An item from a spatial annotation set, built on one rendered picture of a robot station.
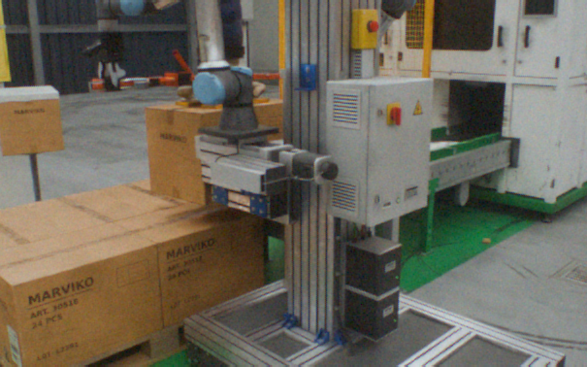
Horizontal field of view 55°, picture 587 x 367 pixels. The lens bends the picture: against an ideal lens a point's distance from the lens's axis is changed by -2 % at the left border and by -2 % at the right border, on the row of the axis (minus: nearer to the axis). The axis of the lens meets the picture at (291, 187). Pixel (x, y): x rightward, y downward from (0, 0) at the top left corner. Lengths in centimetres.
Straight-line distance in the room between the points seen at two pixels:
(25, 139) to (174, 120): 185
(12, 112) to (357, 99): 281
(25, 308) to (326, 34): 145
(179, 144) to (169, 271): 55
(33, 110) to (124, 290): 204
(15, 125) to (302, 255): 252
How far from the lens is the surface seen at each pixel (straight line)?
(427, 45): 487
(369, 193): 190
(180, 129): 253
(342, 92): 191
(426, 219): 375
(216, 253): 268
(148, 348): 265
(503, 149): 452
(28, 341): 235
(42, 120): 422
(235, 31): 266
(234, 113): 214
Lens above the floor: 139
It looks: 15 degrees down
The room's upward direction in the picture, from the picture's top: straight up
